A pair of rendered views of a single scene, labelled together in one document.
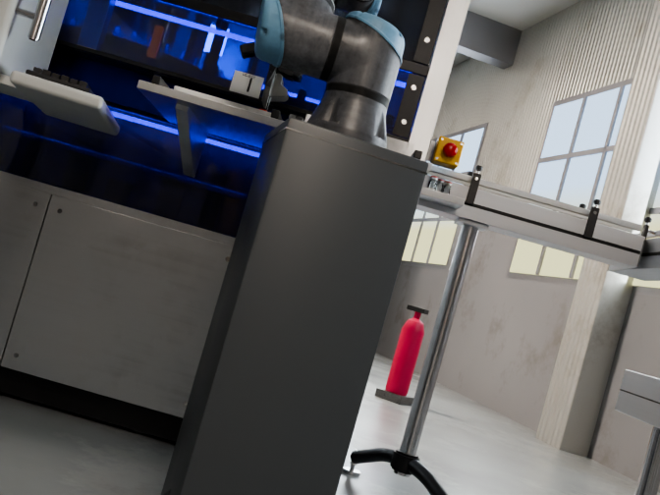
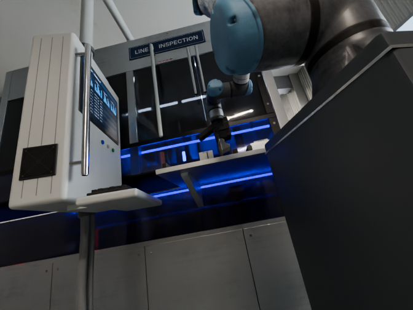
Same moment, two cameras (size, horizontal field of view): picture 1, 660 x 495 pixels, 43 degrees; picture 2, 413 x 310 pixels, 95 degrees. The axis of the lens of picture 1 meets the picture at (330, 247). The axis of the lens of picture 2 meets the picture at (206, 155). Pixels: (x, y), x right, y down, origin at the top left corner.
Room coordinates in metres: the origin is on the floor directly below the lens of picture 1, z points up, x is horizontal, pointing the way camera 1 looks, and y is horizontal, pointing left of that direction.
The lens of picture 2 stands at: (1.20, 0.27, 0.67)
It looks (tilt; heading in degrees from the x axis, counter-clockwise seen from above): 18 degrees up; 4
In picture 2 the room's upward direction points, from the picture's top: 10 degrees counter-clockwise
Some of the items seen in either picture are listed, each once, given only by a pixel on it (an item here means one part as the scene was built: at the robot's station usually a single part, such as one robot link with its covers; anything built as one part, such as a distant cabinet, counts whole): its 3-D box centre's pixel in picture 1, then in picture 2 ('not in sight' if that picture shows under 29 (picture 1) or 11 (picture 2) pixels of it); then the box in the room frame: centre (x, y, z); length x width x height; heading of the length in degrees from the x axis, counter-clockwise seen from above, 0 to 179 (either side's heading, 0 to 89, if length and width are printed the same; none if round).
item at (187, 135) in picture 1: (186, 143); (193, 192); (2.13, 0.43, 0.79); 0.34 x 0.03 x 0.13; 0
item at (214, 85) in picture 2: not in sight; (217, 91); (2.01, 0.21, 1.24); 0.11 x 0.11 x 0.08; 7
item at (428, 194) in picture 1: (438, 198); not in sight; (2.37, -0.26, 0.87); 0.14 x 0.13 x 0.02; 0
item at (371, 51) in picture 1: (364, 57); (326, 24); (1.48, 0.03, 0.96); 0.13 x 0.12 x 0.14; 97
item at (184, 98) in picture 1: (288, 142); (240, 168); (2.14, 0.18, 0.87); 0.70 x 0.48 x 0.02; 90
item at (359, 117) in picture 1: (350, 120); (356, 77); (1.48, 0.03, 0.84); 0.15 x 0.15 x 0.10
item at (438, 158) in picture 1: (447, 152); not in sight; (2.33, -0.24, 0.99); 0.08 x 0.07 x 0.07; 0
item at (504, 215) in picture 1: (525, 210); not in sight; (2.47, -0.53, 0.92); 0.69 x 0.15 x 0.16; 90
